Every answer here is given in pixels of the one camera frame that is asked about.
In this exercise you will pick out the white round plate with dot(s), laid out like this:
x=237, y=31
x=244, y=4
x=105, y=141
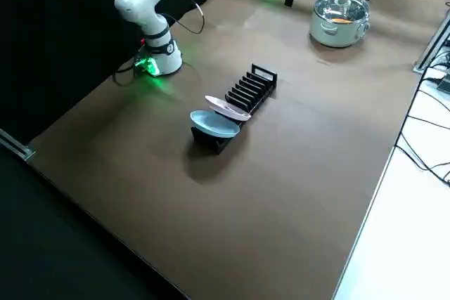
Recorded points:
x=225, y=107

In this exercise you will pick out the light blue round plate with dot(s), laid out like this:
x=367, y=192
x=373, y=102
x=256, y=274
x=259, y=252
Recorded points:
x=214, y=122

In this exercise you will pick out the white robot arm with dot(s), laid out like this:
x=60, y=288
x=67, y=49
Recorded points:
x=140, y=5

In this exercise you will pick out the black slotted drying rack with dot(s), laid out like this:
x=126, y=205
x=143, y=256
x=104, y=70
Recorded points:
x=253, y=92

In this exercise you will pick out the pale green electric pot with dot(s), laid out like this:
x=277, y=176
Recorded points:
x=334, y=33

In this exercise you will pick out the white desk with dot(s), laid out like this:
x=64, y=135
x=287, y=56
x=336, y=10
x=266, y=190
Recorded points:
x=404, y=226

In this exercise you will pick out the aluminium frame post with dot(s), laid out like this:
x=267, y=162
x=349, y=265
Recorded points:
x=432, y=41

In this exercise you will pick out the silver frame bar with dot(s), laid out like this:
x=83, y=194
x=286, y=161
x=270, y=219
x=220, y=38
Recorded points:
x=17, y=145

